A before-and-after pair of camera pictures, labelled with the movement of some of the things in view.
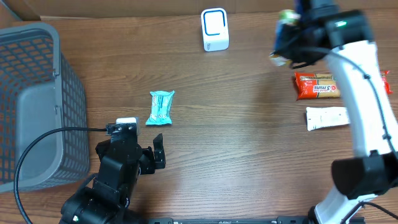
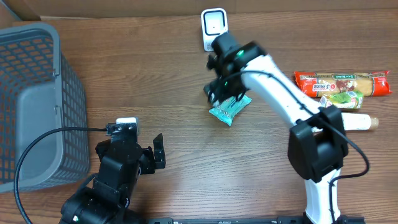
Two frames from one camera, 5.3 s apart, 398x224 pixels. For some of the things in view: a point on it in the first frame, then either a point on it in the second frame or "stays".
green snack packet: (286, 17) -> (349, 99)
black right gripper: (288, 48) -> (219, 91)
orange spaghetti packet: (310, 86) stays
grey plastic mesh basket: (40, 91) stays
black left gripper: (150, 163) stays
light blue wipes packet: (160, 113) -> (225, 109)
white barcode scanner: (215, 29) stays
